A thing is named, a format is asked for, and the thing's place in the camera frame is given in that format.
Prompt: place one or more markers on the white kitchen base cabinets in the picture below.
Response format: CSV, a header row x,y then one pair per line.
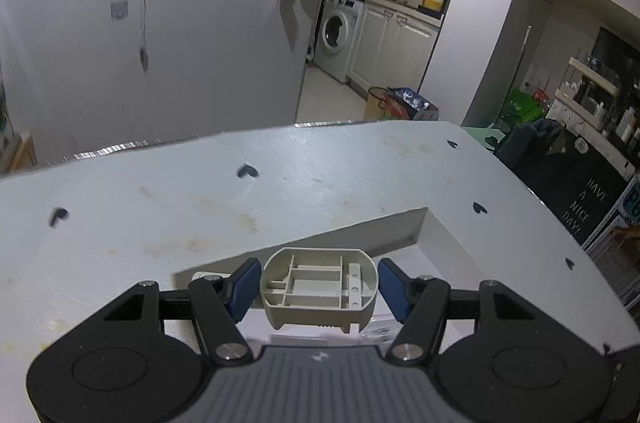
x,y
395,48

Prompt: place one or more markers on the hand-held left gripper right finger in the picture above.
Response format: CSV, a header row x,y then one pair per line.
x,y
392,294

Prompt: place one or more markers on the wall switch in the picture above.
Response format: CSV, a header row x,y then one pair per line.
x,y
119,10

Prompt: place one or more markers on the green bag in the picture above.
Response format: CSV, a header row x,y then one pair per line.
x,y
525,105

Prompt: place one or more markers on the yellow kitchen container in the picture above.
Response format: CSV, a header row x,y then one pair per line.
x,y
432,3

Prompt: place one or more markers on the shelf with bottles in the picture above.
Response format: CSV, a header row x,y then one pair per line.
x,y
605,103

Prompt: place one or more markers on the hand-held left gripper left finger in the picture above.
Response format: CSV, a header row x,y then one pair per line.
x,y
245,289

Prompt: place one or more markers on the white plastic suction holder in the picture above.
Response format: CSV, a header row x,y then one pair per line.
x,y
317,290

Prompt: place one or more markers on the white cardboard box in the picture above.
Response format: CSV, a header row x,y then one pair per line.
x,y
350,233

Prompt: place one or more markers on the cardboard box with bags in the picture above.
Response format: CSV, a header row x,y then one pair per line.
x,y
400,103

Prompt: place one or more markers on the black chalkboard sign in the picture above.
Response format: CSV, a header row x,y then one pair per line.
x,y
585,193

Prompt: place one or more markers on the dark cloth on chair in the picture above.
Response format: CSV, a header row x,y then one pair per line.
x,y
532,153

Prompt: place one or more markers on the white washing machine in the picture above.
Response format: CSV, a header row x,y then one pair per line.
x,y
337,35

